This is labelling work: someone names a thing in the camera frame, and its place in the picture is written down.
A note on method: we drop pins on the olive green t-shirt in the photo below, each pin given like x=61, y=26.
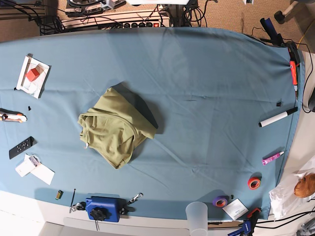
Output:
x=114, y=128

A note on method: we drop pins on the blue table cloth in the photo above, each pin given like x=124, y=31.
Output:
x=205, y=90

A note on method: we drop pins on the silver carabiner clip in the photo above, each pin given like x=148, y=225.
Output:
x=135, y=198

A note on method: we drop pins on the white power strip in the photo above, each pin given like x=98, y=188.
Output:
x=128, y=18

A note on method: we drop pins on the clear plastic cup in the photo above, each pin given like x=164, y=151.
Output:
x=197, y=216

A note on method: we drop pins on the purple tape roll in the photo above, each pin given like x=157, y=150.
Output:
x=220, y=201

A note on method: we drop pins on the blue clamp block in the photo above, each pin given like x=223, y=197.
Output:
x=103, y=209

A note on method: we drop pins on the black zip tie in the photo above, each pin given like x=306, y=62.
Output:
x=72, y=200

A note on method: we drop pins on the white black marker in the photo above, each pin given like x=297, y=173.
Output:
x=278, y=117

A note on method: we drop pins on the pink glue tube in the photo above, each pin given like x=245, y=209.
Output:
x=265, y=161

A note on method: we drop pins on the red tape roll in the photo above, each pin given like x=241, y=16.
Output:
x=254, y=183

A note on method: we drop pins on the white paper card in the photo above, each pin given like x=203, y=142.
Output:
x=235, y=209

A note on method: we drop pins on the small black clip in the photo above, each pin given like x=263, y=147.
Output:
x=279, y=104

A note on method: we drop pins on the small green battery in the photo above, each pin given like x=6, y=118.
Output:
x=59, y=195

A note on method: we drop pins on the white paper sheet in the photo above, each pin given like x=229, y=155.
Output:
x=43, y=173

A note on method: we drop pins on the black remote control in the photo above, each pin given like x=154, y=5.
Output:
x=21, y=147

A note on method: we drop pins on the red cube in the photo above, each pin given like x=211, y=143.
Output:
x=32, y=74

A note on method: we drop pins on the white card stack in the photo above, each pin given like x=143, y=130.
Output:
x=30, y=163

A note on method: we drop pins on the blue bar clamp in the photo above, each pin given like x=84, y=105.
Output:
x=247, y=227

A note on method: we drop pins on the blue black clamp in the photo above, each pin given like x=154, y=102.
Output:
x=275, y=38

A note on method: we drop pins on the orange black screwdriver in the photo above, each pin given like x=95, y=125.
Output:
x=294, y=63

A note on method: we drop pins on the white plastic bag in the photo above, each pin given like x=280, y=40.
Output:
x=282, y=198

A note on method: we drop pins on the orange white utility knife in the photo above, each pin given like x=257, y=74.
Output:
x=11, y=116

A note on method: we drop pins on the brown bread item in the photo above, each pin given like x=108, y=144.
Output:
x=305, y=186

